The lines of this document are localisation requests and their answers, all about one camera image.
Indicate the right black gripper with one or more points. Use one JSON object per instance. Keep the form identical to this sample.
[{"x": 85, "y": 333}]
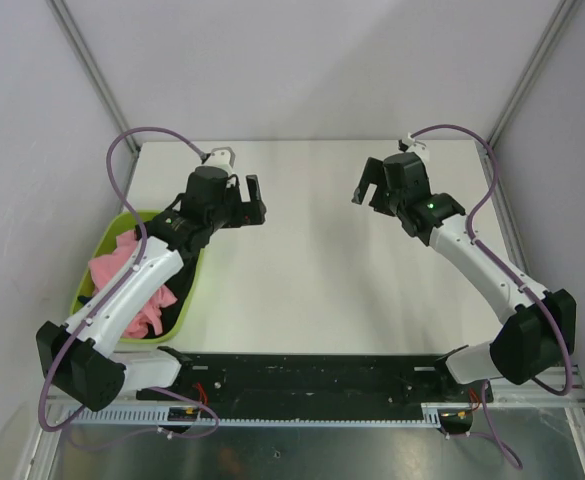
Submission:
[{"x": 374, "y": 171}]

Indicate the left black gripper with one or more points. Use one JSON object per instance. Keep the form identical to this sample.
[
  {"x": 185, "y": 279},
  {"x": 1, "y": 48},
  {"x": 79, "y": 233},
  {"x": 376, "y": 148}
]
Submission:
[{"x": 247, "y": 213}]

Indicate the pink t shirt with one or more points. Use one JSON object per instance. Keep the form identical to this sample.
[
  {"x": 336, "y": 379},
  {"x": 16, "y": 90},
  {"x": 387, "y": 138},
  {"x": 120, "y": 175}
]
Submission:
[{"x": 103, "y": 268}]

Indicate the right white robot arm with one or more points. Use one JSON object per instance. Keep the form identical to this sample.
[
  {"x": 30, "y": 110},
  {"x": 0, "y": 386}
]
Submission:
[{"x": 538, "y": 326}]

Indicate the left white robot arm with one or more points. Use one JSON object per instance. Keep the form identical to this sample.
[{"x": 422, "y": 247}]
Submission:
[{"x": 79, "y": 357}]

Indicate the black t shirt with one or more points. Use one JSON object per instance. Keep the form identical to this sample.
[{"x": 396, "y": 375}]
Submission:
[{"x": 182, "y": 285}]

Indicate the green plastic basket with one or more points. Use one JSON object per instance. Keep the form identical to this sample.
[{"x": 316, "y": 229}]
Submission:
[{"x": 119, "y": 225}]

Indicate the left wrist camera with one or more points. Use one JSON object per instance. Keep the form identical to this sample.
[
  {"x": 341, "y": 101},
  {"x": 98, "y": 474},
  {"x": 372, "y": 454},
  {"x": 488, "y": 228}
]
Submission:
[{"x": 222, "y": 158}]

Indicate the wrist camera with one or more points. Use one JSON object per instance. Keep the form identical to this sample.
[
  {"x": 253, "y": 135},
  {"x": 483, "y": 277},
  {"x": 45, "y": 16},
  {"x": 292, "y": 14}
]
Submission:
[
  {"x": 408, "y": 144},
  {"x": 222, "y": 158}
]

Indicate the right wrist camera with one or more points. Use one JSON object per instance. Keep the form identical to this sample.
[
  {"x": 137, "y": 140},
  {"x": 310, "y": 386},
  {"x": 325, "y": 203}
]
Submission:
[{"x": 408, "y": 144}]

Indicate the left aluminium frame post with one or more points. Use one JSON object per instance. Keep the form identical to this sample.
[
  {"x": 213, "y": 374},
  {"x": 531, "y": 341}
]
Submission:
[{"x": 72, "y": 32}]

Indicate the aluminium frame post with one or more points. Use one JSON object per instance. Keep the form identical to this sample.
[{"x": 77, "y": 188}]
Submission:
[
  {"x": 544, "y": 48},
  {"x": 72, "y": 32}
]

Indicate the right aluminium frame post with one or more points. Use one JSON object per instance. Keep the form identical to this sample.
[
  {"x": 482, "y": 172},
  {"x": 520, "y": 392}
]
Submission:
[{"x": 544, "y": 48}]

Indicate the white slotted cable duct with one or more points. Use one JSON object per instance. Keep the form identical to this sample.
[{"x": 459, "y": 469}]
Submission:
[{"x": 425, "y": 416}]

